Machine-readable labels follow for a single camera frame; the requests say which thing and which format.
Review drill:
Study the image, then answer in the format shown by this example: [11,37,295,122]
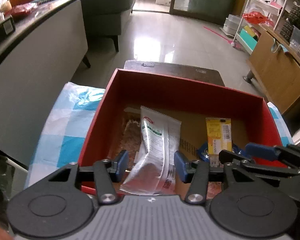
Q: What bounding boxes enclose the red cardboard box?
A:
[78,69,281,166]

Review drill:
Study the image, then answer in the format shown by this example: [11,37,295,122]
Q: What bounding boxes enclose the red plastic bag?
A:
[242,11,274,27]

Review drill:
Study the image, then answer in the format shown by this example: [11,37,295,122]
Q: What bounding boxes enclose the dark wooden stool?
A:
[123,60,225,87]

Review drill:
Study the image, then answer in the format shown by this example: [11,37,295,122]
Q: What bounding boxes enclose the white wire shelf rack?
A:
[232,0,300,55]

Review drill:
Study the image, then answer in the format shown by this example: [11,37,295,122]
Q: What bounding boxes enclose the blue small snack packet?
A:
[196,142,250,163]

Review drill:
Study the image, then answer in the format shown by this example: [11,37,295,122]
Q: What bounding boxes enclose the brown cardboard box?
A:
[248,26,300,115]

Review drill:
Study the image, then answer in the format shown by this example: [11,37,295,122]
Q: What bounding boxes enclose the blue white checkered tablecloth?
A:
[25,82,292,186]

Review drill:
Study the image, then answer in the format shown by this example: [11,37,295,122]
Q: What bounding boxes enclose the yellow snack packet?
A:
[206,118,232,167]

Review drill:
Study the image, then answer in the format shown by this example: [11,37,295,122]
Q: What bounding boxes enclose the grey coffee table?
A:
[0,0,88,167]

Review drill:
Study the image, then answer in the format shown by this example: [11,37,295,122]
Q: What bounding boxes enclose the silver white snack packet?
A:
[120,106,181,196]

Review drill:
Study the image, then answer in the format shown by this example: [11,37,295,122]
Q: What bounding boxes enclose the black flat box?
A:
[0,15,15,42]

